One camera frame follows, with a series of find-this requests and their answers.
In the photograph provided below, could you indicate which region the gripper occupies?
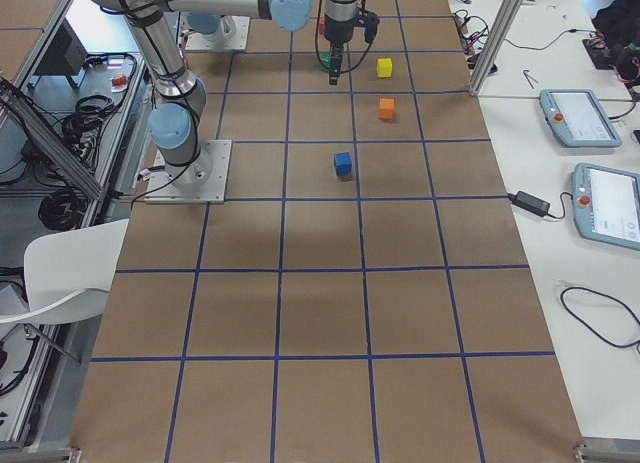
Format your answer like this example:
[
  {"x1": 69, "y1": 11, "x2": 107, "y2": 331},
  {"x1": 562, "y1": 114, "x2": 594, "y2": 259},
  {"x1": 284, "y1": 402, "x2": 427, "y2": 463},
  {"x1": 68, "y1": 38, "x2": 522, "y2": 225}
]
[{"x1": 323, "y1": 11, "x2": 378, "y2": 86}]

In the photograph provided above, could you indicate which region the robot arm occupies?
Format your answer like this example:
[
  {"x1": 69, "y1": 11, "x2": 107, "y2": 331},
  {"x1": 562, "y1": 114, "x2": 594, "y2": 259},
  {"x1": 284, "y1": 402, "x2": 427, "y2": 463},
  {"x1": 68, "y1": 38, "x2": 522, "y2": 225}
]
[
  {"x1": 91, "y1": 0, "x2": 313, "y2": 190},
  {"x1": 166, "y1": 0, "x2": 380, "y2": 86}
]

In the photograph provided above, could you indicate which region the green block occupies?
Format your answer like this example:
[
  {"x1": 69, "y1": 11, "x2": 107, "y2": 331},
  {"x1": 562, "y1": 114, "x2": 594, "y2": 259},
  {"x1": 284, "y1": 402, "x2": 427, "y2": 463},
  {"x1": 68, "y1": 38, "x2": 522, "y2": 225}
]
[{"x1": 319, "y1": 52, "x2": 331, "y2": 73}]

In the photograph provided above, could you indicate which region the yellow block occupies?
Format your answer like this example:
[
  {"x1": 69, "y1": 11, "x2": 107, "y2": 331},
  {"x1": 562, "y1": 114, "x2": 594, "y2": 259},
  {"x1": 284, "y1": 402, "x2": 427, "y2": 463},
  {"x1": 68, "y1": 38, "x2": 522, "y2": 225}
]
[{"x1": 376, "y1": 57, "x2": 393, "y2": 79}]

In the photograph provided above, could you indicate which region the orange block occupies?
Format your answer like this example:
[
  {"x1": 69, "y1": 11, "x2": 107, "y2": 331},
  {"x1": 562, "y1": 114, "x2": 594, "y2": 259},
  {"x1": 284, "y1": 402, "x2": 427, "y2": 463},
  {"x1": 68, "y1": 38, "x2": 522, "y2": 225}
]
[{"x1": 378, "y1": 98, "x2": 396, "y2": 121}]

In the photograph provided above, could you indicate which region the blue block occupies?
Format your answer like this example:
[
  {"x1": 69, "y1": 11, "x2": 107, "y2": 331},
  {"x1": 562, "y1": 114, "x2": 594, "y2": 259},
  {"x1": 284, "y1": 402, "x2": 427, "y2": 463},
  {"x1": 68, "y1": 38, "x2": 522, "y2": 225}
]
[{"x1": 333, "y1": 152, "x2": 353, "y2": 179}]

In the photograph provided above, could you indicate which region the black power adapter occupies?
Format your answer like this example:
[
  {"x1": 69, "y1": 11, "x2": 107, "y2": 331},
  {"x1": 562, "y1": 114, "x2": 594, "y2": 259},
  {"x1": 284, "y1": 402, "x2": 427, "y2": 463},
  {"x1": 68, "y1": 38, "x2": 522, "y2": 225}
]
[{"x1": 507, "y1": 191, "x2": 550, "y2": 217}]

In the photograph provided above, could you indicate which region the upper teach pendant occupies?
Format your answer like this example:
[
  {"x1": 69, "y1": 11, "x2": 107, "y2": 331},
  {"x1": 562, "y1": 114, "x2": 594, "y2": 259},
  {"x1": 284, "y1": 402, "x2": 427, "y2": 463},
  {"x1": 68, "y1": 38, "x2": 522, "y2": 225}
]
[{"x1": 539, "y1": 89, "x2": 622, "y2": 148}]

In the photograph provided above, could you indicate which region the teach pendant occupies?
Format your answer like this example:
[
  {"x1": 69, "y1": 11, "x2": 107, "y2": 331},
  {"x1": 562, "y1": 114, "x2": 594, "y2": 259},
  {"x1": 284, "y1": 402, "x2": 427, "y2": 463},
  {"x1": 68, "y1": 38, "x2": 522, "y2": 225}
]
[
  {"x1": 539, "y1": 89, "x2": 622, "y2": 148},
  {"x1": 571, "y1": 163, "x2": 639, "y2": 250}
]

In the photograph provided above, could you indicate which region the lower teach pendant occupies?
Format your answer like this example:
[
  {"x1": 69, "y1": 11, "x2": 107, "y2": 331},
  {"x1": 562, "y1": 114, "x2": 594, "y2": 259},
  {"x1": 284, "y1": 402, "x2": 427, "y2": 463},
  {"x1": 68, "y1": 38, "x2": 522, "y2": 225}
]
[{"x1": 571, "y1": 163, "x2": 639, "y2": 250}]

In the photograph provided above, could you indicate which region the white chair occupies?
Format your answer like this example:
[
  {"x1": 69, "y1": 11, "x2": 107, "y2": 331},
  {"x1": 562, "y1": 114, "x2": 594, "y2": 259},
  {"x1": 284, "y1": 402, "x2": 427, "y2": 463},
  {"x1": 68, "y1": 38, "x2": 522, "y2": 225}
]
[{"x1": 1, "y1": 219, "x2": 129, "y2": 325}]

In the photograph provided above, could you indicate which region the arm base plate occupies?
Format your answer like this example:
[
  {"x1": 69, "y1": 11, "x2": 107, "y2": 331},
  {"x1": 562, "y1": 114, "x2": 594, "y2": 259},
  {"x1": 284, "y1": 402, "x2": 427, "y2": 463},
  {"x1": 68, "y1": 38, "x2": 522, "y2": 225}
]
[
  {"x1": 143, "y1": 140, "x2": 232, "y2": 204},
  {"x1": 183, "y1": 16, "x2": 250, "y2": 53}
]

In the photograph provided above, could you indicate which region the aluminium frame post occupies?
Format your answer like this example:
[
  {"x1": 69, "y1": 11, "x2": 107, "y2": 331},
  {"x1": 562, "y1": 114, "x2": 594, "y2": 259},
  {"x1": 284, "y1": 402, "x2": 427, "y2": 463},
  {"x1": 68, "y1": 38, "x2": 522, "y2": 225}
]
[{"x1": 468, "y1": 0, "x2": 523, "y2": 97}]

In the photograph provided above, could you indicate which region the black loop cable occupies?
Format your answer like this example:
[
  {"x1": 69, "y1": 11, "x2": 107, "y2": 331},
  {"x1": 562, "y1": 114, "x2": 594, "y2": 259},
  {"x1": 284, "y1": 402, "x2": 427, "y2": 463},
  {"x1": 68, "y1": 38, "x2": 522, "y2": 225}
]
[{"x1": 559, "y1": 284, "x2": 640, "y2": 349}]

